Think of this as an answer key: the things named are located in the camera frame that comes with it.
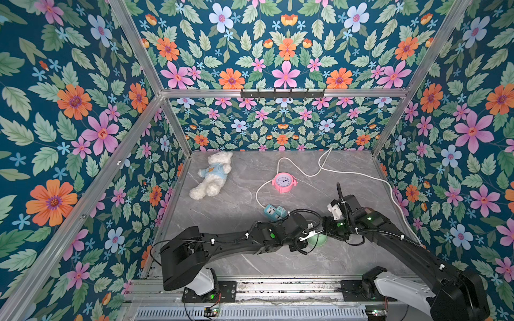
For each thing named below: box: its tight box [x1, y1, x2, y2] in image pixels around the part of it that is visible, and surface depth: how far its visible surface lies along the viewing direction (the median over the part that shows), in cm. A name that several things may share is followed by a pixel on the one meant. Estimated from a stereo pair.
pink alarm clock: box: [271, 172, 298, 194], surface depth 106 cm
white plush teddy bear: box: [188, 151, 233, 200], surface depth 101 cm
